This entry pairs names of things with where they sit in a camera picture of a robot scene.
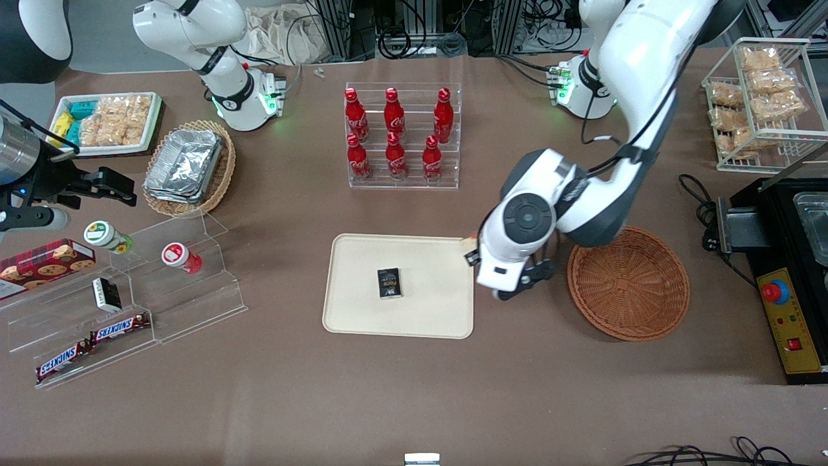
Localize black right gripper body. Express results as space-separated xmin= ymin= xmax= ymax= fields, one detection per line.
xmin=0 ymin=139 xmax=88 ymax=211

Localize white rectangular snack tray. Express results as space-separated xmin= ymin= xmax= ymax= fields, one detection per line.
xmin=48 ymin=91 xmax=163 ymax=158

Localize beige plastic tray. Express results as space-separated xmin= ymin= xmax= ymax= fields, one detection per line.
xmin=322 ymin=233 xmax=478 ymax=340

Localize oval light wicker basket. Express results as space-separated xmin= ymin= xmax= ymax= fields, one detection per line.
xmin=142 ymin=119 xmax=237 ymax=218

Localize round brown wicker basket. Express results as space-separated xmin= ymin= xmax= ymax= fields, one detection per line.
xmin=567 ymin=224 xmax=691 ymax=342

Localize green jar with white lid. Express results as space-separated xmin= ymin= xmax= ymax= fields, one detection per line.
xmin=83 ymin=220 xmax=135 ymax=256

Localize clear bag of crackers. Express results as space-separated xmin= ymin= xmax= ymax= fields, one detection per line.
xmin=96 ymin=94 xmax=153 ymax=122
xmin=78 ymin=115 xmax=147 ymax=148

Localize stacked aluminium foil trays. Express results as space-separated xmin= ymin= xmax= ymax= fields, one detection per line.
xmin=143 ymin=128 xmax=224 ymax=205

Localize small black card box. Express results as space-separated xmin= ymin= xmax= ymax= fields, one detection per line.
xmin=377 ymin=267 xmax=403 ymax=300

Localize red plaid cookie box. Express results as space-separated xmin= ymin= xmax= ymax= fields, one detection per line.
xmin=0 ymin=238 xmax=97 ymax=300

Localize red jar with white lid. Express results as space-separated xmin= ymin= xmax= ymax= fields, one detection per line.
xmin=161 ymin=241 xmax=203 ymax=275

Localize small black and white box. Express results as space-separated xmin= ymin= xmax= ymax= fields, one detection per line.
xmin=92 ymin=276 xmax=123 ymax=313

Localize clear acrylic bottle rack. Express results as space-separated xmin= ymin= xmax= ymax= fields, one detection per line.
xmin=345 ymin=82 xmax=463 ymax=190

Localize red cola bottle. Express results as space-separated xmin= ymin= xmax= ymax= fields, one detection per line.
xmin=384 ymin=87 xmax=407 ymax=140
xmin=422 ymin=135 xmax=444 ymax=184
xmin=433 ymin=87 xmax=455 ymax=145
xmin=386 ymin=132 xmax=408 ymax=181
xmin=346 ymin=133 xmax=373 ymax=183
xmin=344 ymin=87 xmax=370 ymax=144

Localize Snickers chocolate bar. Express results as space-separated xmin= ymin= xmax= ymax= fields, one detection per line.
xmin=35 ymin=340 xmax=94 ymax=383
xmin=89 ymin=312 xmax=152 ymax=346

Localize clear acrylic stepped shelf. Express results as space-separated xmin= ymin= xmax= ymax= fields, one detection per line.
xmin=6 ymin=210 xmax=250 ymax=390

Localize beige cloth bag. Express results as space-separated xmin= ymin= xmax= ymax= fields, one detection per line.
xmin=241 ymin=2 xmax=325 ymax=66

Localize black tabletop machine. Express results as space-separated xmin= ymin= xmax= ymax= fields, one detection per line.
xmin=715 ymin=177 xmax=828 ymax=279

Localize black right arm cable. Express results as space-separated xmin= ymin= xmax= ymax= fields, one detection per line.
xmin=0 ymin=99 xmax=82 ymax=157

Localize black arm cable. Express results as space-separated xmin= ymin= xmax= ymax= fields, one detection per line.
xmin=578 ymin=61 xmax=681 ymax=179
xmin=0 ymin=99 xmax=82 ymax=157

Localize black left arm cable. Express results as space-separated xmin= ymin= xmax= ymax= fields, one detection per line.
xmin=578 ymin=61 xmax=681 ymax=179

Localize black table power cable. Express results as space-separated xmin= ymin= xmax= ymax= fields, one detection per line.
xmin=678 ymin=173 xmax=759 ymax=290

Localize coiled black cable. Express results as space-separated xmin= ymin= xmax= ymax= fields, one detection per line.
xmin=378 ymin=27 xmax=429 ymax=60

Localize aluminium frame post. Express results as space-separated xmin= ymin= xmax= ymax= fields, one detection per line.
xmin=316 ymin=0 xmax=377 ymax=63
xmin=493 ymin=0 xmax=526 ymax=56

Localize black floor cable bundle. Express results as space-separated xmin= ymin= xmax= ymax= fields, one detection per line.
xmin=622 ymin=436 xmax=828 ymax=466

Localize white wire basket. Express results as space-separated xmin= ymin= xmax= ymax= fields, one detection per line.
xmin=701 ymin=37 xmax=828 ymax=174

